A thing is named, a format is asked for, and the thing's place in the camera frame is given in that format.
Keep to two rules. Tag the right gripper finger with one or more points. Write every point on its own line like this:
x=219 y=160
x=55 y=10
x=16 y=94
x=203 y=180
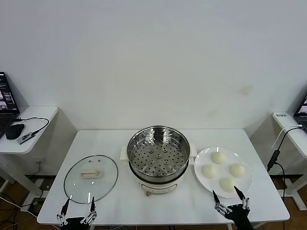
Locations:
x=239 y=192
x=217 y=200

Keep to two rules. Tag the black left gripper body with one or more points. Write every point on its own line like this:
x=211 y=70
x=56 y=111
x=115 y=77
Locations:
x=75 y=224

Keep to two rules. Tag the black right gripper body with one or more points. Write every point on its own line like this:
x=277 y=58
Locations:
x=239 y=215

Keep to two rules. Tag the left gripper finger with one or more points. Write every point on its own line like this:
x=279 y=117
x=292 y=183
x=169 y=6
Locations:
x=92 y=206
x=65 y=207

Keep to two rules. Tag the white steamed baozi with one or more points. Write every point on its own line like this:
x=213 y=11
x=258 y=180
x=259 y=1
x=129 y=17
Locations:
x=209 y=171
x=227 y=184
x=218 y=158
x=237 y=170

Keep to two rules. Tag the round glass pot lid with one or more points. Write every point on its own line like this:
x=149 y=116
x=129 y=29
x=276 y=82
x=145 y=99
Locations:
x=96 y=189

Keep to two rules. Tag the stainless steel steamer basket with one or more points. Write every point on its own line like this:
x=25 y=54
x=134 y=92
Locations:
x=158 y=143

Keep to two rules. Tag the white round plate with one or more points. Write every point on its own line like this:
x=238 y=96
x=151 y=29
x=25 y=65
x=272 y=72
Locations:
x=204 y=184

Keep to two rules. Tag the cream electric cooking pot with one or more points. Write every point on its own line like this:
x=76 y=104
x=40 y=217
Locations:
x=158 y=185

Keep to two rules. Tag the white side table with label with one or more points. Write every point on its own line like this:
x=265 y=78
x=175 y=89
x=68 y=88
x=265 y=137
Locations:
x=299 y=148

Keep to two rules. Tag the grey usb hub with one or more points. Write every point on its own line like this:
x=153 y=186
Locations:
x=27 y=137

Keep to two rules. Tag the white label sticker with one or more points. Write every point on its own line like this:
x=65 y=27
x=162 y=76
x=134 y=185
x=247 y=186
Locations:
x=281 y=115

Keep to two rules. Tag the black computer mouse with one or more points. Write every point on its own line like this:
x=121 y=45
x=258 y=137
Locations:
x=15 y=131

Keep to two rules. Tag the white side table with mouse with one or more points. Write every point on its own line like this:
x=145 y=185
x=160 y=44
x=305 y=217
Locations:
x=36 y=115

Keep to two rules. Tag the black laptop with mouse beside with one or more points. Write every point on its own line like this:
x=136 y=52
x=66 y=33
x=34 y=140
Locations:
x=7 y=100

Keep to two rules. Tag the white wall socket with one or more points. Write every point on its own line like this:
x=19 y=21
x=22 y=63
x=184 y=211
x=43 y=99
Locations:
x=39 y=161

